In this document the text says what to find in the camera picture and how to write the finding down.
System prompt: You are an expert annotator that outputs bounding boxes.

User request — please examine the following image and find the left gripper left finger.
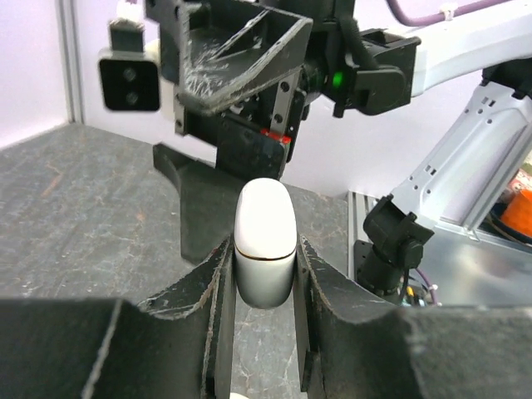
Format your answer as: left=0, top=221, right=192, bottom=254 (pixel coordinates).
left=1, top=238, right=236, bottom=398

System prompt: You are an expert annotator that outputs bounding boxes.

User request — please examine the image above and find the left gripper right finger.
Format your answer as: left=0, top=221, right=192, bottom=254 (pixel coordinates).
left=293, top=237, right=531, bottom=398

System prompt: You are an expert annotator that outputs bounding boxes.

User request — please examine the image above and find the white earbud charging case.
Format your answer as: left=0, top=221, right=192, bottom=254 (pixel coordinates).
left=234, top=178, right=298, bottom=309

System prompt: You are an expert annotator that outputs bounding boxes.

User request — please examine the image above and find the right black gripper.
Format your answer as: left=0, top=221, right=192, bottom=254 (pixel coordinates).
left=149, top=1, right=354, bottom=264

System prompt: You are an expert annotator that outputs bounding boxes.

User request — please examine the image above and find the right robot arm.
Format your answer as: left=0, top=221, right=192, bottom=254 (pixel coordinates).
left=145, top=1, right=531, bottom=309

